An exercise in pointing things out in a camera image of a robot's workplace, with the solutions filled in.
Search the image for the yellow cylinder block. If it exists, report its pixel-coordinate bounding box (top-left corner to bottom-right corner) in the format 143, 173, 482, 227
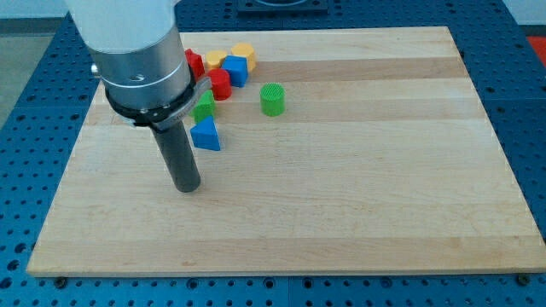
231, 43, 257, 72

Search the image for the red cylinder block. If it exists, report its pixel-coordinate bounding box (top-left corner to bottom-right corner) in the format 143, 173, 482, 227
207, 68, 232, 101

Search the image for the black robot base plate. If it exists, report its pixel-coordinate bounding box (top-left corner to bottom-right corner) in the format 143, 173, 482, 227
235, 0, 328, 14

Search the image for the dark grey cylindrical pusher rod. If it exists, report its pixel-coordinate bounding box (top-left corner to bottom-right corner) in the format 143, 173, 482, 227
152, 122, 200, 193

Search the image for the green angular block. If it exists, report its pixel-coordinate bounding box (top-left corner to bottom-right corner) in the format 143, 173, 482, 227
191, 90, 216, 124

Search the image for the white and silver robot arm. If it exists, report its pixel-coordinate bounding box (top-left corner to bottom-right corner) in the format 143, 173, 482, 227
66, 0, 212, 193

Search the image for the light wooden board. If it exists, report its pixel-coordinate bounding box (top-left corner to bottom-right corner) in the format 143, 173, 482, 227
27, 26, 545, 277

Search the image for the black flange clamp ring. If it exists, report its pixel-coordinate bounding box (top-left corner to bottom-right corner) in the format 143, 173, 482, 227
104, 67, 212, 130

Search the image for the blue triangle block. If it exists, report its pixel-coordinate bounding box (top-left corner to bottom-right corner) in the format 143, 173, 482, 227
190, 116, 221, 151

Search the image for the red angular block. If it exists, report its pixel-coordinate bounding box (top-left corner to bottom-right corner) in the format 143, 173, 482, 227
185, 49, 205, 80

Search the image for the blue cube block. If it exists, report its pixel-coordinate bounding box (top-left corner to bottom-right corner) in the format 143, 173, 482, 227
222, 55, 248, 88

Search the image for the green cylinder block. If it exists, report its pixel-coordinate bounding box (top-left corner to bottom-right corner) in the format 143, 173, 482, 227
259, 83, 285, 117

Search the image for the yellow heart block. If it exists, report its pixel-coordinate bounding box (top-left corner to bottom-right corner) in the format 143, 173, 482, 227
205, 50, 228, 70

